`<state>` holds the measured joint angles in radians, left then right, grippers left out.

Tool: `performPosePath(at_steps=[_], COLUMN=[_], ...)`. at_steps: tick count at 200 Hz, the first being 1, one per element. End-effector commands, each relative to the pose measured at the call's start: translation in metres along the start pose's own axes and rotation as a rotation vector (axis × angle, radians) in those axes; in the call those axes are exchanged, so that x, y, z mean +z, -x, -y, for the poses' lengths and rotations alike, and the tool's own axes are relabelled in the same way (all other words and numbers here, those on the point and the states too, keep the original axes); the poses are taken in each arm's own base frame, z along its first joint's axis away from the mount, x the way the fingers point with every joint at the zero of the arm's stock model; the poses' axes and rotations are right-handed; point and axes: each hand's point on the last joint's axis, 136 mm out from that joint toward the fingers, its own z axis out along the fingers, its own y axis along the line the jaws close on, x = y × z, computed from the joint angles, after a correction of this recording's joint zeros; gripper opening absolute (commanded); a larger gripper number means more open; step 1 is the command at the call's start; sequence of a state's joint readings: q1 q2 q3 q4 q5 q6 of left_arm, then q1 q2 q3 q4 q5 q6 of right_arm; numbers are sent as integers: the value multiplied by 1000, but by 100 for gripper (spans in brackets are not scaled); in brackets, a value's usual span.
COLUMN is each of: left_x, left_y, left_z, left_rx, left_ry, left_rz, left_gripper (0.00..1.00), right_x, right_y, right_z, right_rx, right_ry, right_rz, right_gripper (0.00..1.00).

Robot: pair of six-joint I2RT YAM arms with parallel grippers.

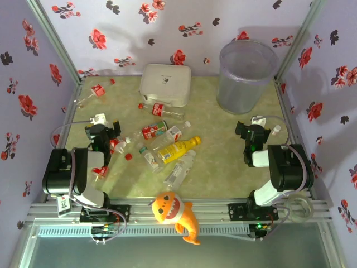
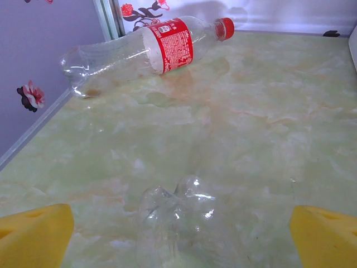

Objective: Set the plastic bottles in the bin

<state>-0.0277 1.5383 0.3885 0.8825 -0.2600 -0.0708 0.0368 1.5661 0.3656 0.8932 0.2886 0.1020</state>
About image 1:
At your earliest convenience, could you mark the clear bottle red label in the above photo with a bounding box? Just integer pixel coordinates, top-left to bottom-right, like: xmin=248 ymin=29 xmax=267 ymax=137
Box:
xmin=74 ymin=78 xmax=116 ymax=109
xmin=91 ymin=166 xmax=110 ymax=182

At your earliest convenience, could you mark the white slotted cable duct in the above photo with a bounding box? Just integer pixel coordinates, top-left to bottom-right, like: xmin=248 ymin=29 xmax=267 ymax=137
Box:
xmin=37 ymin=224 xmax=250 ymax=238

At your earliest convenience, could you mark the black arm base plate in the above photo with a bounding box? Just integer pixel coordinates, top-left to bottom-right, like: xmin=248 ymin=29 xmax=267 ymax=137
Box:
xmin=79 ymin=204 xmax=132 ymax=224
xmin=228 ymin=203 xmax=279 ymax=223

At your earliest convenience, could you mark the white paper tag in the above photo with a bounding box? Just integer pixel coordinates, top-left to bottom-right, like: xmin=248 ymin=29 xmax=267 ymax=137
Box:
xmin=57 ymin=195 xmax=72 ymax=218

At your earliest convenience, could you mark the yellow plastic bottle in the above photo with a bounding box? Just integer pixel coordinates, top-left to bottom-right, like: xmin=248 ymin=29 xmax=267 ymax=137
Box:
xmin=157 ymin=136 xmax=202 ymax=165

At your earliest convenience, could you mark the clear cola bottle red cap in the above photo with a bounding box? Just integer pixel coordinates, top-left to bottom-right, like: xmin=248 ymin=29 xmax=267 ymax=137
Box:
xmin=138 ymin=102 xmax=185 ymax=121

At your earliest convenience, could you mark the grey mesh waste bin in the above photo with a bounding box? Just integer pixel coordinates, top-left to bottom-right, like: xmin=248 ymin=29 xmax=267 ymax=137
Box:
xmin=216 ymin=40 xmax=279 ymax=115

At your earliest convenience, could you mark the orange shark plush toy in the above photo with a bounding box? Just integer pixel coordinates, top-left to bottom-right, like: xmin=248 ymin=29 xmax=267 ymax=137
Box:
xmin=151 ymin=190 xmax=201 ymax=246

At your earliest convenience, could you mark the grey purple arm cable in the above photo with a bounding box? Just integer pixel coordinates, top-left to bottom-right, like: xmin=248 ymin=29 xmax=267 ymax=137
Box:
xmin=50 ymin=119 xmax=128 ymax=245
xmin=250 ymin=115 xmax=311 ymax=242

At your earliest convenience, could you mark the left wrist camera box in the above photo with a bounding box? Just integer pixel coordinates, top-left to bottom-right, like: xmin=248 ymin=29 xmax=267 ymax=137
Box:
xmin=90 ymin=113 xmax=108 ymax=126

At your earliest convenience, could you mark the aluminium frame rail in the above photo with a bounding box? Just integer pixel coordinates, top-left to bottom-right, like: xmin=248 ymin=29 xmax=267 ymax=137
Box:
xmin=27 ymin=79 xmax=86 ymax=207
xmin=27 ymin=197 xmax=334 ymax=224
xmin=274 ymin=79 xmax=334 ymax=206

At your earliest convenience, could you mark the aluminium frame post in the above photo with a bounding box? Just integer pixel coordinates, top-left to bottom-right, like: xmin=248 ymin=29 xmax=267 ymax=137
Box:
xmin=26 ymin=0 xmax=86 ymax=84
xmin=274 ymin=0 xmax=327 ymax=83

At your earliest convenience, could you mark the clear bottle orange print label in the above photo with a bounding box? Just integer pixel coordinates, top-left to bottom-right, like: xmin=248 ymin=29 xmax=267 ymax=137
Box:
xmin=136 ymin=142 xmax=166 ymax=174

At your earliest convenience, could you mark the white label bottle white cap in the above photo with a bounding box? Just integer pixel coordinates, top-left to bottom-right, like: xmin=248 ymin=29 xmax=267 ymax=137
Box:
xmin=150 ymin=121 xmax=192 ymax=149

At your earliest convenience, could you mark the white zipped case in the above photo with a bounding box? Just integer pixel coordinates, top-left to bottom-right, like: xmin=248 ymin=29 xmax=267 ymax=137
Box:
xmin=138 ymin=63 xmax=192 ymax=108

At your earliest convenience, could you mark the red label bottle white top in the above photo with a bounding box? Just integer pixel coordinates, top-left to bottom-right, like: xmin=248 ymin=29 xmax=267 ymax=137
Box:
xmin=109 ymin=138 xmax=128 ymax=155

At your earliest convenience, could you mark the small circuit board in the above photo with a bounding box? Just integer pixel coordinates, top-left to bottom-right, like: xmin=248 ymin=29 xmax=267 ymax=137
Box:
xmin=91 ymin=225 xmax=117 ymax=236
xmin=249 ymin=222 xmax=273 ymax=241

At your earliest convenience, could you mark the bottle with red green label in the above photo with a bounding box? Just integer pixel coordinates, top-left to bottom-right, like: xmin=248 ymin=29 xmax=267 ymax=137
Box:
xmin=124 ymin=120 xmax=169 ymax=143

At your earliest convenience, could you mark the clear bottle white label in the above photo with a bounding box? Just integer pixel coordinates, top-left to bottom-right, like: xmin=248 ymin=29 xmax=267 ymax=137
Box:
xmin=162 ymin=149 xmax=197 ymax=188

